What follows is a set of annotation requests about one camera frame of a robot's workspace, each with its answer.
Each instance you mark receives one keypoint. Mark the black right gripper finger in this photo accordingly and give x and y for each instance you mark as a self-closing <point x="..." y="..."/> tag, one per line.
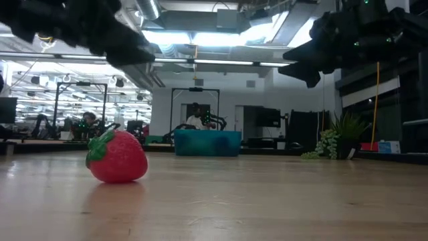
<point x="302" y="73"/>
<point x="304" y="53"/>

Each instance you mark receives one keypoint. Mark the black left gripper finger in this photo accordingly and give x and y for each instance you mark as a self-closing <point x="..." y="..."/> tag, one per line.
<point x="130" y="50"/>

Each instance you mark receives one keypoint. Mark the large red toy strawberry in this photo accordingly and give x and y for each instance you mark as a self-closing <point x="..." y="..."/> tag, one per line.
<point x="120" y="160"/>

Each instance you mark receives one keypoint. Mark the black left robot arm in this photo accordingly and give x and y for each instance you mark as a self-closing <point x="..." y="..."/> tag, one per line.
<point x="16" y="16"/>

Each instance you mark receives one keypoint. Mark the black background robot arm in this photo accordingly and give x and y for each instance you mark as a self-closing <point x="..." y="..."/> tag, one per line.
<point x="174" y="132"/>
<point x="219" y="120"/>

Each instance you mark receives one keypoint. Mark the black round background object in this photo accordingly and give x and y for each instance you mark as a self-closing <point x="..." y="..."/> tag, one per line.
<point x="296" y="146"/>

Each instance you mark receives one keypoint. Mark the green potted artificial plant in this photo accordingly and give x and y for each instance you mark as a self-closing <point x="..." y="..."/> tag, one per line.
<point x="349" y="134"/>

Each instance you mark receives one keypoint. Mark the person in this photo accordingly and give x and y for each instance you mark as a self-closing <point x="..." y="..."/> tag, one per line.
<point x="88" y="122"/>
<point x="195" y="118"/>

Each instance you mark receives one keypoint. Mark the white ceiling box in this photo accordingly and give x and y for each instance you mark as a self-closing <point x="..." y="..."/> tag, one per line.
<point x="226" y="18"/>

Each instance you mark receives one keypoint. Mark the long ceiling light bar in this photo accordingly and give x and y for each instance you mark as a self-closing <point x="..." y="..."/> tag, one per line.
<point x="217" y="62"/>

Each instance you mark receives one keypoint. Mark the green background bin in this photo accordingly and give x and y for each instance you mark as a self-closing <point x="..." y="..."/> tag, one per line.
<point x="154" y="140"/>

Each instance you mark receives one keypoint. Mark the red box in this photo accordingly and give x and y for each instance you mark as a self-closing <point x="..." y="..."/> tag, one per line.
<point x="369" y="146"/>

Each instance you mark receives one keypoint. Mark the blue cardboard box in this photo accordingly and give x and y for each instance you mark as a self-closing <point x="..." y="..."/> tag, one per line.
<point x="388" y="146"/>

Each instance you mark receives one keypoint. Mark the black computer monitor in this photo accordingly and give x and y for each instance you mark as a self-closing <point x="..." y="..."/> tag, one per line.
<point x="6" y="110"/>

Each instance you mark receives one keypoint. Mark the teal plastic container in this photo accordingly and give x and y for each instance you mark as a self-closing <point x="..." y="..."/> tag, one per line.
<point x="207" y="143"/>

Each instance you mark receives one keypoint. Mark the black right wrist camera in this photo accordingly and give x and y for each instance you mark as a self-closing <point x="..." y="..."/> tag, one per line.
<point x="362" y="6"/>

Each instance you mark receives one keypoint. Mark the silver ceiling duct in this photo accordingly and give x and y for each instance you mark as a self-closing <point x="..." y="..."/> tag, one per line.
<point x="150" y="8"/>

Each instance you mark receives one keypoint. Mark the black wall television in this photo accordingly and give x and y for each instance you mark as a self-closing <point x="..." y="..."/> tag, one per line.
<point x="267" y="117"/>

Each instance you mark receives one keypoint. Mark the black metal rig frame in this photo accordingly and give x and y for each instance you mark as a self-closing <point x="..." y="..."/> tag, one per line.
<point x="195" y="89"/>
<point x="80" y="83"/>

